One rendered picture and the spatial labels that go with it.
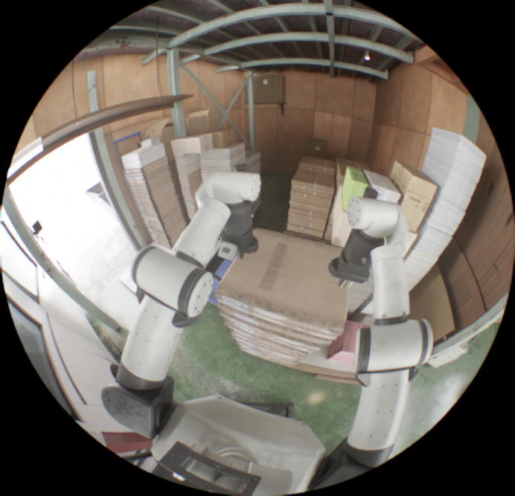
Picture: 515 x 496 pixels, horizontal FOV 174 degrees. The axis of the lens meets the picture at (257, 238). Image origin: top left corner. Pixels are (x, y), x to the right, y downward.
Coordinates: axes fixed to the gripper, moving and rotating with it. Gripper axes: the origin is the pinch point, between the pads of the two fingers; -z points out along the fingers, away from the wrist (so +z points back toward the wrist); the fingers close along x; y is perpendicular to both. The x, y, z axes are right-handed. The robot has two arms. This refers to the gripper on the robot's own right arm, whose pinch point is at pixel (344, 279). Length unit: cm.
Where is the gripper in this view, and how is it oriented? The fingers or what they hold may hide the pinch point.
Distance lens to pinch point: 53.0
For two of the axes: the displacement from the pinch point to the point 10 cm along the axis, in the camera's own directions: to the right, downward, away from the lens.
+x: -9.3, -2.4, 2.9
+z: -0.2, -7.4, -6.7
